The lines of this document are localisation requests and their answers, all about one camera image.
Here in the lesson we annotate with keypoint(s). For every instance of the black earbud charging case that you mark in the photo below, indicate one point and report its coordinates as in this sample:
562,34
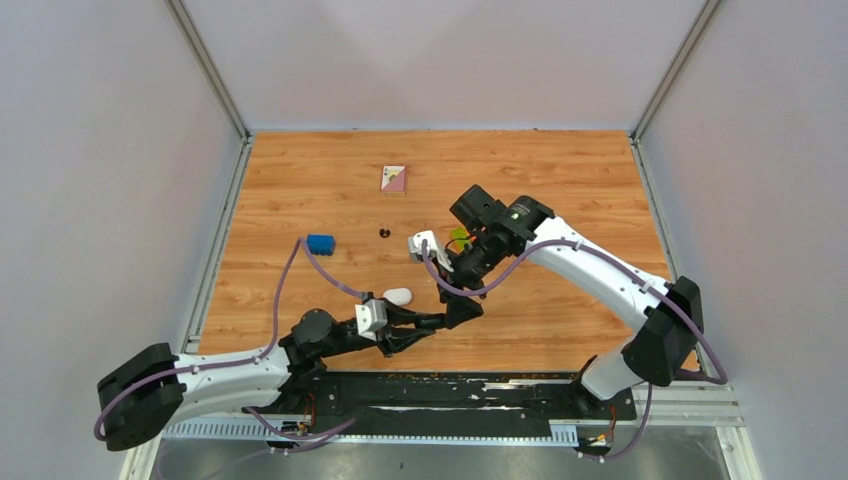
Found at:
456,315

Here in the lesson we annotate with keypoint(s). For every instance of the white earbud charging case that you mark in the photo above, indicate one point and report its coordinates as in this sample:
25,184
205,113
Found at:
400,296

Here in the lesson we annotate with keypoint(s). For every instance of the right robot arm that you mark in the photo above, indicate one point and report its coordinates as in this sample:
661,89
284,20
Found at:
665,316

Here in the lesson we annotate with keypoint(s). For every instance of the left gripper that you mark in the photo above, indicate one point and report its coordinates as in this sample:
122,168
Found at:
393,339

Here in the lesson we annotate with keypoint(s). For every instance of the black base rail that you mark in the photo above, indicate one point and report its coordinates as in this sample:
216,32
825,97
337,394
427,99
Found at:
445,404

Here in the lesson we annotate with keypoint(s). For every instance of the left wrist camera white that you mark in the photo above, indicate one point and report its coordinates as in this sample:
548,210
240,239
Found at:
371,317

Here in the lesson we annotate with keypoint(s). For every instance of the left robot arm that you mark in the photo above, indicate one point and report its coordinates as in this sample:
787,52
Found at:
157,388

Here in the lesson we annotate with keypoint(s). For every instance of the blue small object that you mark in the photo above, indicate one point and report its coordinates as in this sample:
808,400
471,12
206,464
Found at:
320,244

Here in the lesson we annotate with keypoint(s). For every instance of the playing card box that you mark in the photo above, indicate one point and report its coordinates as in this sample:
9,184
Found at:
394,180

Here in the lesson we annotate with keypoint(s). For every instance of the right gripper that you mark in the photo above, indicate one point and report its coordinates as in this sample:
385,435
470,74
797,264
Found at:
457,277

